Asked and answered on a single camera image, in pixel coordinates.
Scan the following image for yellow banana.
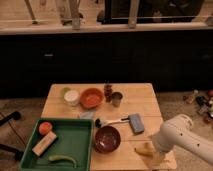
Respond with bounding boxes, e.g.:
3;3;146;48
135;143;154;157

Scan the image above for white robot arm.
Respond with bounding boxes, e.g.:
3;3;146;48
151;114;213;166

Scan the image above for small metal cup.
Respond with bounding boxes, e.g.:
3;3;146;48
112;92;123;107

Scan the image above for white cup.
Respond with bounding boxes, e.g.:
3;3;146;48
64;90;79;106

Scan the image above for blue sponge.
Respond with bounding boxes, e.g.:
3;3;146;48
129;114;145;134

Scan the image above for dark purple bowl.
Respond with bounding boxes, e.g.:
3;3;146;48
93;126;121;154

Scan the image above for pale blue cloth piece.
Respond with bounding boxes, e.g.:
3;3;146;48
79;111;95;119

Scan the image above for orange bowl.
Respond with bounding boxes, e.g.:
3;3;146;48
80;88;104;109

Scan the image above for green plastic tray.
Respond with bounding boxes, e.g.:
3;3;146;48
19;118;93;171

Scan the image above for green cucumber toy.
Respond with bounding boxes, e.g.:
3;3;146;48
48;155;77;168

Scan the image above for light green lid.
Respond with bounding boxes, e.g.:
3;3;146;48
60;87;70;97

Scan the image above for orange tomato toy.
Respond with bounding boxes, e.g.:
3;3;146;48
39;122;53;135

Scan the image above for wooden block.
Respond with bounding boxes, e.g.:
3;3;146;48
32;131;57;156

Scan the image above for black stand legs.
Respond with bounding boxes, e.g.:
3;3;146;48
0;110;25;162

